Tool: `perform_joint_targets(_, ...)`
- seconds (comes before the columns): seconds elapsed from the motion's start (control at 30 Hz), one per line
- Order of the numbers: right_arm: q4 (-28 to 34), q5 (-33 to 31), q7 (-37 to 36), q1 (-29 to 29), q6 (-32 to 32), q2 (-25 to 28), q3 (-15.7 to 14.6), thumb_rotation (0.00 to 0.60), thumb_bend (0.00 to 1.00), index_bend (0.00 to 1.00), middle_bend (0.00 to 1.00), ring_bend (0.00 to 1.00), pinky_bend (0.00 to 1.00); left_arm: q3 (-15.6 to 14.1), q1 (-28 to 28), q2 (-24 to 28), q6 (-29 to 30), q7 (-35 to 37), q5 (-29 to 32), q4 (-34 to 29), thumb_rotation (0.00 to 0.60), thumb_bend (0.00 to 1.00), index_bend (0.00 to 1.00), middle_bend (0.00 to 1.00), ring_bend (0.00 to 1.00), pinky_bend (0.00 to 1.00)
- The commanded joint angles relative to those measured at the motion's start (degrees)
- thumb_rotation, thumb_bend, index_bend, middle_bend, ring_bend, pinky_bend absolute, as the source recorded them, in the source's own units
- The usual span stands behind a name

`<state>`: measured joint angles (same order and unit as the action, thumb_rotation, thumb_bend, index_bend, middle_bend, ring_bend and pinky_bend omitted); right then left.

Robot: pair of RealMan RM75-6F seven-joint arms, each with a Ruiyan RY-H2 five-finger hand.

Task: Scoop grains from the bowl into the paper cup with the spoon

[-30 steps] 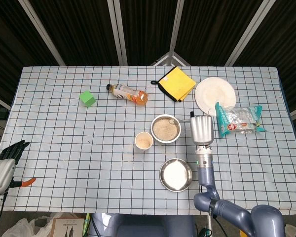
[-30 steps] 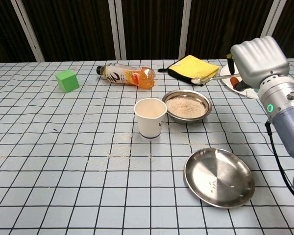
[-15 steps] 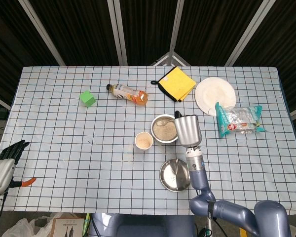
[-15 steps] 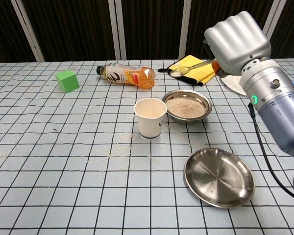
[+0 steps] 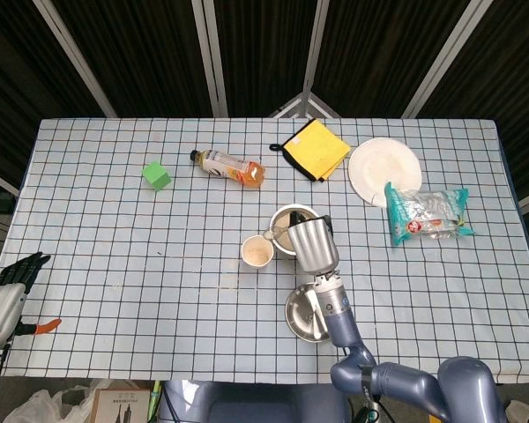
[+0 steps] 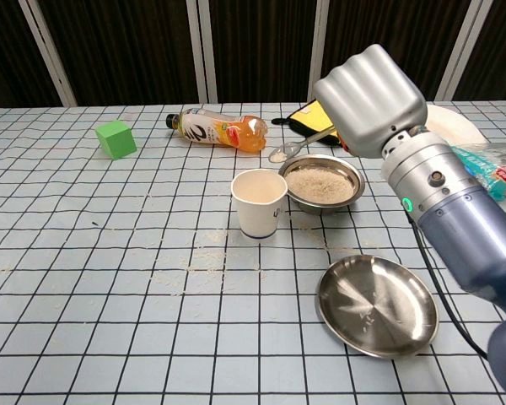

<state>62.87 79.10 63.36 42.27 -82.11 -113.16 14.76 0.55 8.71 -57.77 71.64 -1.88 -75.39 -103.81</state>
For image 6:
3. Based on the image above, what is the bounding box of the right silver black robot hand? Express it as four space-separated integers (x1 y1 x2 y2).
312 44 428 159

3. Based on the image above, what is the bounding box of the metal spoon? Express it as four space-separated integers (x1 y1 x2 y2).
268 130 336 164

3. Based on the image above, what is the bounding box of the white paper plate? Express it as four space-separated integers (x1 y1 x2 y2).
423 104 488 147

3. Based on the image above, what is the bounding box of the bowl of grain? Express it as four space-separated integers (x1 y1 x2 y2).
277 154 366 215

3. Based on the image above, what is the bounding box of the white paper cup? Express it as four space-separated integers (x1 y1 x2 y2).
230 168 288 243

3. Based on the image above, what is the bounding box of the metal dish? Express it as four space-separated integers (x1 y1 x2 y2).
315 254 441 360

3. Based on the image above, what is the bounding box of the yellow cloth with black trim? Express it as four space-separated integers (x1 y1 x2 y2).
271 100 342 148

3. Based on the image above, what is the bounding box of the teal snack packet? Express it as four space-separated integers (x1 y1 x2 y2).
449 142 506 202

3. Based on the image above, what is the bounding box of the orange drink bottle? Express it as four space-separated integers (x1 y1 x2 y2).
165 107 269 155

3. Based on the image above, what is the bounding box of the green cube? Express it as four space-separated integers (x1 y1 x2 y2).
94 120 137 162

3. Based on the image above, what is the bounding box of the checkered blue tablecloth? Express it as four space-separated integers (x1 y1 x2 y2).
0 100 506 405

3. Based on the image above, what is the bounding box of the white screen frame post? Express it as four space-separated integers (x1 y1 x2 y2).
16 0 78 107
185 0 218 105
307 0 331 103
436 0 490 102

